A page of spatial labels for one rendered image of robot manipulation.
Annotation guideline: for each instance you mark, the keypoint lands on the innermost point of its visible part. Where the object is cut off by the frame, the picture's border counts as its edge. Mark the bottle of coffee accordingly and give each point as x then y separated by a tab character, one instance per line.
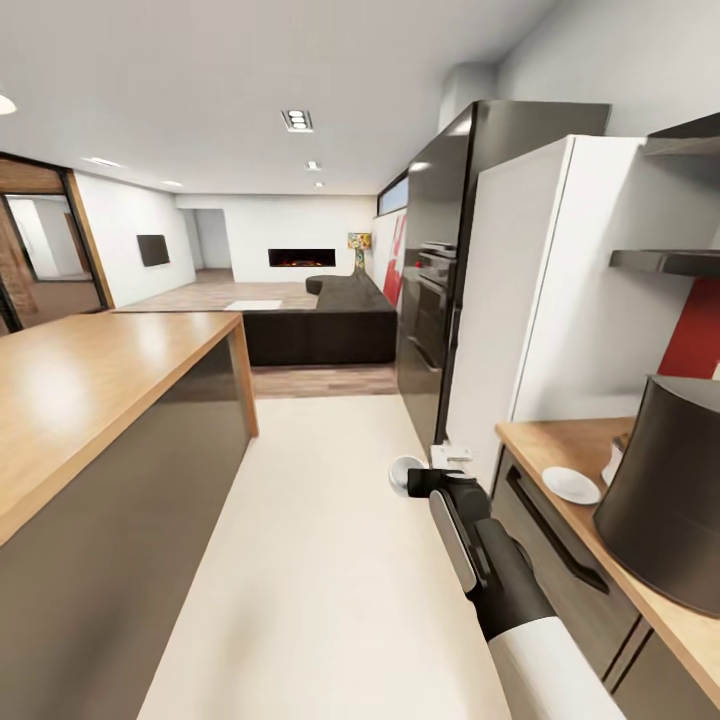
607	473

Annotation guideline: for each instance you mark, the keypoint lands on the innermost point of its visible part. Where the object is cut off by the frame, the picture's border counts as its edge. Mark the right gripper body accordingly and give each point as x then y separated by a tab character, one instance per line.
419	481

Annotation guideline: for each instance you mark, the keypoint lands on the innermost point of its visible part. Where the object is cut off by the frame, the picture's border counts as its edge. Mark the cabinet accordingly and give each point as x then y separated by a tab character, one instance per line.
443	181
649	682

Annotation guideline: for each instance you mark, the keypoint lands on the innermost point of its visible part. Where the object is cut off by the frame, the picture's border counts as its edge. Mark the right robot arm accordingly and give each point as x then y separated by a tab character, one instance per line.
543	674

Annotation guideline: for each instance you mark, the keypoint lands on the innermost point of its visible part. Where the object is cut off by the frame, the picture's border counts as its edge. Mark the saucer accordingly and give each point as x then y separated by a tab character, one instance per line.
571	486

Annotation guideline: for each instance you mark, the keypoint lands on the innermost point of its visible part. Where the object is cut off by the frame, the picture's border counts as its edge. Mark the coffee cup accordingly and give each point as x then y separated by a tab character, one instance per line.
398	473

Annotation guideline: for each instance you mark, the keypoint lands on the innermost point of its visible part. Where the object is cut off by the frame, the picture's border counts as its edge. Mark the downlight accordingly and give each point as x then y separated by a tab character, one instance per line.
303	116

